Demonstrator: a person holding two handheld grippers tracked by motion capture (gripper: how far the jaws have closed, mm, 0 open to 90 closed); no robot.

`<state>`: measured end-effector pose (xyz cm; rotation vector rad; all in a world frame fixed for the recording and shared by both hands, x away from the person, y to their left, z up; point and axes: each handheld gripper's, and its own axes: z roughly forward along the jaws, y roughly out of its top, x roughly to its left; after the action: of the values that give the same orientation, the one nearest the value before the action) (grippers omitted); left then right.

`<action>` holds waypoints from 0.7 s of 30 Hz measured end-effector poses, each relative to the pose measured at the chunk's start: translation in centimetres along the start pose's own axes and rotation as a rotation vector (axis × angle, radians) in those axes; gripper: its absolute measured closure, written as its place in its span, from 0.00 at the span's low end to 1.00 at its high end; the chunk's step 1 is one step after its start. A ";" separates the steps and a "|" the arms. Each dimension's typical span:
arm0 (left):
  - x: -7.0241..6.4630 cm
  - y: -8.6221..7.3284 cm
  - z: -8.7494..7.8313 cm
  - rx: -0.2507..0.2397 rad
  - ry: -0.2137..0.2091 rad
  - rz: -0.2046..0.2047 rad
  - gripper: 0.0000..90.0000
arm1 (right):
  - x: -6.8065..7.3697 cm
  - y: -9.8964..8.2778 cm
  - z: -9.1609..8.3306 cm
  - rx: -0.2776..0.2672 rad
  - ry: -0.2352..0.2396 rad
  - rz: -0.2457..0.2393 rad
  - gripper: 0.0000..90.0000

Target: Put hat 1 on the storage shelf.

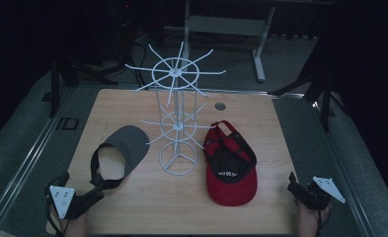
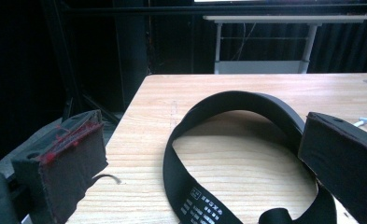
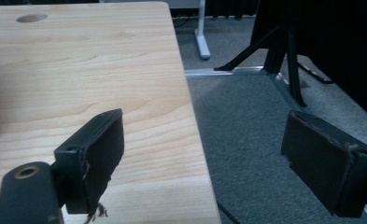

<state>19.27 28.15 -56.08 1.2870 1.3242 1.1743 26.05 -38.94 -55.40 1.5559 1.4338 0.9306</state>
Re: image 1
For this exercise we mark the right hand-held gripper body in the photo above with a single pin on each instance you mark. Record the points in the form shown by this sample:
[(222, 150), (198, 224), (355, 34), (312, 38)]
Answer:
[(318, 197)]

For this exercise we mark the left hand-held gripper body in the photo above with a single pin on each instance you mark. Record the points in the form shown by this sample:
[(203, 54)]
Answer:
[(62, 200)]

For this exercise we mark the grey sun visor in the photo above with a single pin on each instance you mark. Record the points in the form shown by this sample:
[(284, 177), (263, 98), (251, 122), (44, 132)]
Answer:
[(130, 144)]

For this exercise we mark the red baseball cap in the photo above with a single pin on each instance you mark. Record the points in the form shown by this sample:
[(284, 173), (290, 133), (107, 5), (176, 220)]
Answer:
[(231, 187)]

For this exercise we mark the person's right hand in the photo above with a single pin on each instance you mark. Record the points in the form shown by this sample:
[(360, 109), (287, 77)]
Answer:
[(308, 223)]

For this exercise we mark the person's left hand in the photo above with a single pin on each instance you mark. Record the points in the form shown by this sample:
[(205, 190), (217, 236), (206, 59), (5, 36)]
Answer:
[(76, 227)]

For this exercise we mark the black metal stand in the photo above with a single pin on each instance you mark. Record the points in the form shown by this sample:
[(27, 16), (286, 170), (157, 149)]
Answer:
[(326, 98), (55, 85)]

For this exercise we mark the round grey table grommet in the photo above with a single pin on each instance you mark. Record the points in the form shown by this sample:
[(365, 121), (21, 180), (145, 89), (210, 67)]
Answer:
[(220, 106)]

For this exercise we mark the metal floor rail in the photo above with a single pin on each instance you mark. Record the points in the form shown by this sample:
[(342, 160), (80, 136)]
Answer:
[(23, 158), (339, 164)]

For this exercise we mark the black floor socket frame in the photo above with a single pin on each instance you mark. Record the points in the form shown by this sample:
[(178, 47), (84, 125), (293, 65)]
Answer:
[(68, 123)]

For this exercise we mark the white desk frame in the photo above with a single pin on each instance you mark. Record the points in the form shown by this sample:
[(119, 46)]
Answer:
[(226, 25)]

